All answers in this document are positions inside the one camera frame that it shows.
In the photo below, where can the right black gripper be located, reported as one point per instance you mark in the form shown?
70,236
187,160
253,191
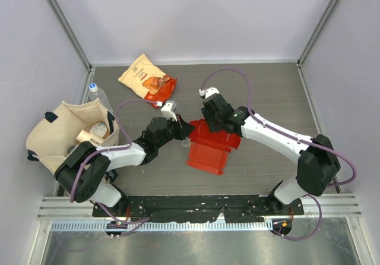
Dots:
212,126

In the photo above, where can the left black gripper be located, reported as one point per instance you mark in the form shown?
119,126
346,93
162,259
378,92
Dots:
183,128

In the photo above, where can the red paper box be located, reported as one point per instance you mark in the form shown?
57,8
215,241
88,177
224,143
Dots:
209,151

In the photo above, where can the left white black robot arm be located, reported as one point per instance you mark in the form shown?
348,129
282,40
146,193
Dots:
84,169

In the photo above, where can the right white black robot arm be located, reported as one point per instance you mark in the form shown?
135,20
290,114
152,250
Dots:
316,163

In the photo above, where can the small clear plastic bag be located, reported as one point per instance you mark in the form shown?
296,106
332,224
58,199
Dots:
186,143

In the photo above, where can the cassava chips bag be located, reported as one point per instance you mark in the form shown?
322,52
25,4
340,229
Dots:
148,81

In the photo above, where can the clear plastic water bottle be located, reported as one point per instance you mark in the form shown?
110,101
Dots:
96,92

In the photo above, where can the beige cylindrical bottle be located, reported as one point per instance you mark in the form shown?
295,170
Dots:
96,138

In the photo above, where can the beige canvas tote bag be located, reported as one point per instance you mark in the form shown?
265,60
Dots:
52,137

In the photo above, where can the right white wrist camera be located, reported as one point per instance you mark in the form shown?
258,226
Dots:
206,93

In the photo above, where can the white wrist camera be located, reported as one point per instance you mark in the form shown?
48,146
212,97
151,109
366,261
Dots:
206,93
168,110

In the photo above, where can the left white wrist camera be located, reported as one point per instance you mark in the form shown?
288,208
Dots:
168,110

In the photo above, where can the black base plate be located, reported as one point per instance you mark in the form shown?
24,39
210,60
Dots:
202,208

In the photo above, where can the white slotted cable duct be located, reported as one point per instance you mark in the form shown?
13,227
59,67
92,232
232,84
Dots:
110,226

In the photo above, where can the aluminium frame rail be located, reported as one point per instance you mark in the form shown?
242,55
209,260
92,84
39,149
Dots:
329,205

